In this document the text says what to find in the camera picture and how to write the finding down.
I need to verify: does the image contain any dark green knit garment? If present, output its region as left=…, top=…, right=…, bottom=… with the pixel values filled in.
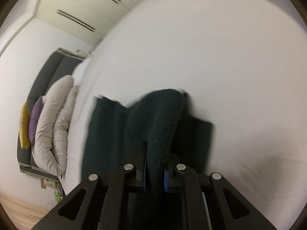
left=81, top=89, right=213, bottom=186

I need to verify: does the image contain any beige folded duvet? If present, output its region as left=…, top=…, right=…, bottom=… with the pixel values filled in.
left=32, top=75, right=79, bottom=177

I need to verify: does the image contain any wall power socket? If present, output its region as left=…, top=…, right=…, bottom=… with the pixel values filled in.
left=40, top=178, right=60, bottom=189

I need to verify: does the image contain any yellow cushion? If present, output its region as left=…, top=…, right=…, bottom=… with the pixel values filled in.
left=19, top=102, right=30, bottom=149

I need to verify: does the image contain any grey upholstered headboard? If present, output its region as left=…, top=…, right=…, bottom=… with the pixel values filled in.
left=17, top=48, right=85, bottom=182

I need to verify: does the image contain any purple cushion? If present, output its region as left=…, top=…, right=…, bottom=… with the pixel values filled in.
left=29, top=96, right=45, bottom=145

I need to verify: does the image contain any cream wardrobe with black handles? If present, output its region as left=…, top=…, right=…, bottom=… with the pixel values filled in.
left=36, top=0, right=143, bottom=46

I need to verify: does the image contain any white pillow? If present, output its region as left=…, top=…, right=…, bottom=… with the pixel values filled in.
left=71, top=58, right=91, bottom=86

